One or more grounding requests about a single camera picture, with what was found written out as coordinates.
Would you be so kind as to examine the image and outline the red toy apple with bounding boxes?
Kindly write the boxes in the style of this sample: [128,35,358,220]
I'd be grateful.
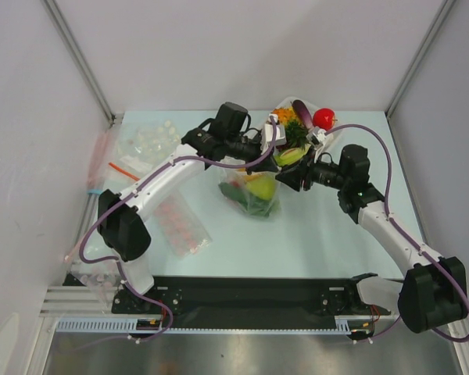
[313,108,336,130]

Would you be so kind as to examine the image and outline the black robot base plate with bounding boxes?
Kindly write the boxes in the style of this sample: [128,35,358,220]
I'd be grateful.
[112,276,390,330]

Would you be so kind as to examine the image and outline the green toy apple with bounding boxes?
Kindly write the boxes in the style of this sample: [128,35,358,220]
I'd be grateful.
[245,176,277,201]

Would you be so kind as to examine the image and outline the right aluminium frame post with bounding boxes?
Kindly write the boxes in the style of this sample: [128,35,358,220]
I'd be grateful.
[385,0,456,120]

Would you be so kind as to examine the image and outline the white perforated plastic basket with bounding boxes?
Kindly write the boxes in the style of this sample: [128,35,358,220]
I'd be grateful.
[274,97,341,157]

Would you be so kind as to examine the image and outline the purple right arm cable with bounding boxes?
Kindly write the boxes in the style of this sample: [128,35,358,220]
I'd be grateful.
[320,123,469,345]

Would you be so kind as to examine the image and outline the left aluminium frame post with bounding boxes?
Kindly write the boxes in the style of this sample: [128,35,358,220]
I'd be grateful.
[41,0,116,126]

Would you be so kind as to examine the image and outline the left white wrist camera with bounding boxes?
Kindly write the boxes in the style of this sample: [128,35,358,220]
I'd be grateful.
[261,113,287,152]

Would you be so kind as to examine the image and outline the yellow toy lemon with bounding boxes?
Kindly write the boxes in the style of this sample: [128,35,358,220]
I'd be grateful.
[237,174,260,184]

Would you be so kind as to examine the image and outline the purple toy eggplant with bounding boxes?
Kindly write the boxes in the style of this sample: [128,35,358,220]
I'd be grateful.
[292,99,314,131]

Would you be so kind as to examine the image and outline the clear white-dotted zip bag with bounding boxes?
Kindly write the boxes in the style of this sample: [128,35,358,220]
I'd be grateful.
[218,168,281,220]

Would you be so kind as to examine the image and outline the white slotted cable duct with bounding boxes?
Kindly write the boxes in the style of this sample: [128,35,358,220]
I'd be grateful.
[55,317,371,335]

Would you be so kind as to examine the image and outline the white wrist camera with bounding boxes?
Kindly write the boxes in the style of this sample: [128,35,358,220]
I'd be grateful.
[261,113,287,152]
[306,127,328,159]

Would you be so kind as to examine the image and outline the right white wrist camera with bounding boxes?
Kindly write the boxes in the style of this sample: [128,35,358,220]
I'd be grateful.
[306,127,328,159]

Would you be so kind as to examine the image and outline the clear bag pink dots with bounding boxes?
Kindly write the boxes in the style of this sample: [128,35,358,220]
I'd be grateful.
[64,248,120,305]

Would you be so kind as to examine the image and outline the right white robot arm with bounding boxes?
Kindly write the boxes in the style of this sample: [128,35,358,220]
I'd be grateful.
[276,145,468,333]

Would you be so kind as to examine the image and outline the orange toy pineapple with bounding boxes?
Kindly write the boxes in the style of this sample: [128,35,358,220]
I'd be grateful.
[272,107,308,148]

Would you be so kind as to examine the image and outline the dark green toy cucumber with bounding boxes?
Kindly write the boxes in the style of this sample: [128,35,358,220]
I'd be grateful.
[218,182,280,218]

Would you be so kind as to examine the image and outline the clear bag red dots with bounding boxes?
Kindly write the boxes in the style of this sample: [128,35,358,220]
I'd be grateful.
[153,191,211,258]

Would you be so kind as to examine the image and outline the aluminium frame post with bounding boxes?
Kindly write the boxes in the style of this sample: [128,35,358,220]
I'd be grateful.
[385,0,456,120]
[41,0,116,126]

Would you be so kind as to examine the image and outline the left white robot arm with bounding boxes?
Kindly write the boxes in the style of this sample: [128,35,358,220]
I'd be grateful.
[97,102,285,313]

